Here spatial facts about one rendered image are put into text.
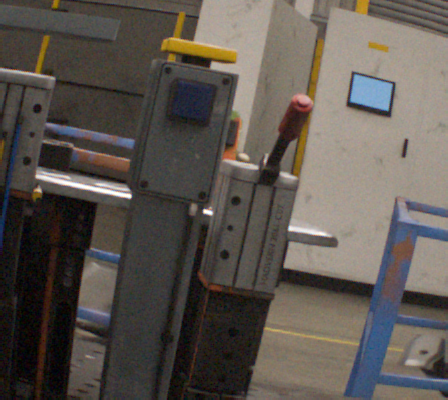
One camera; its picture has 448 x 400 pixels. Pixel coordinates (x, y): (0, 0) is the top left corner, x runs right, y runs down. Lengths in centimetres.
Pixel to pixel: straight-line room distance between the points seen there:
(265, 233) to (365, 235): 777
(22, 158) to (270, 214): 25
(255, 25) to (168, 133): 799
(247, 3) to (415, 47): 128
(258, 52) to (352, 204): 124
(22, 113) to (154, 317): 26
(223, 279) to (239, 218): 6
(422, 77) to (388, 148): 60
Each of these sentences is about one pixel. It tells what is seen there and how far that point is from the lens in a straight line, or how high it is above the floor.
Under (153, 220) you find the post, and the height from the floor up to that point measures 101.
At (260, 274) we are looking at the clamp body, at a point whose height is 96.
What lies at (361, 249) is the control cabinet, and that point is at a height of 33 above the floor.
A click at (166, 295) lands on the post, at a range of 109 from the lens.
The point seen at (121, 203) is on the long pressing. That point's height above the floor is 99.
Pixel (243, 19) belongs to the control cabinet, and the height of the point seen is 175.
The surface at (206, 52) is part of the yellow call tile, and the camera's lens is 107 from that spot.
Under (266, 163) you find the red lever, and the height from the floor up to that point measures 107.
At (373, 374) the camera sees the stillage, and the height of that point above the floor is 56.
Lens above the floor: 111
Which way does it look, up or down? 3 degrees down
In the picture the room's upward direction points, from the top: 12 degrees clockwise
